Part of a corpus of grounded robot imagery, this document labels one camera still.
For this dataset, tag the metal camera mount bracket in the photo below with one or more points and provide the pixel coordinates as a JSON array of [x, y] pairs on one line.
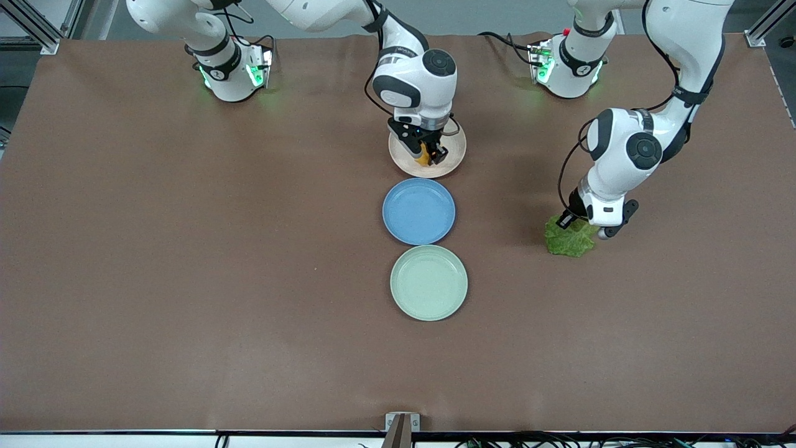
[[402, 426]]

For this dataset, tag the base electronics box green light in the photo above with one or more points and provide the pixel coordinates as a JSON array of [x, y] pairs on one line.
[[540, 62], [261, 65]]

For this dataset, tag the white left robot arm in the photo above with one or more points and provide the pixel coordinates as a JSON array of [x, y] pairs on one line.
[[622, 155]]

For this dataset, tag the black caster wheel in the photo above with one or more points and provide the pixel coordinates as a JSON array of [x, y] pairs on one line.
[[786, 42]]

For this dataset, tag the yellow lemon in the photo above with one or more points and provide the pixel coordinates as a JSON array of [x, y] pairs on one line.
[[425, 155]]

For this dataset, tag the aluminium frame profile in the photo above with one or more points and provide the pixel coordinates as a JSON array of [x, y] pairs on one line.
[[31, 28], [768, 25]]

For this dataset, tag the blue round plate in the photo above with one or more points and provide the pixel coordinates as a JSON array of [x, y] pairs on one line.
[[418, 211]]

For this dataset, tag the green lettuce leaf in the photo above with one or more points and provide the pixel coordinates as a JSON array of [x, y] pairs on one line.
[[569, 242]]

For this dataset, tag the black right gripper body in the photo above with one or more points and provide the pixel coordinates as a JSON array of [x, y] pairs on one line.
[[431, 138]]

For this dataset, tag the brown table cover sheet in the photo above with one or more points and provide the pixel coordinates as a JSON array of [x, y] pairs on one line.
[[186, 311]]

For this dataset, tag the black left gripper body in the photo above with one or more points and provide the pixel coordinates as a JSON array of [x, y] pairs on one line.
[[574, 206]]

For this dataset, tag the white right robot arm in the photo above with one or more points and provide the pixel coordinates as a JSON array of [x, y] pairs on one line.
[[416, 81]]

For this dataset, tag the beige round plate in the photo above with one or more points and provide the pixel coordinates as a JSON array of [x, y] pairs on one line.
[[457, 155]]

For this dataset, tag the light green round plate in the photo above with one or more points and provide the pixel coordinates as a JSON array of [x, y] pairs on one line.
[[429, 283]]

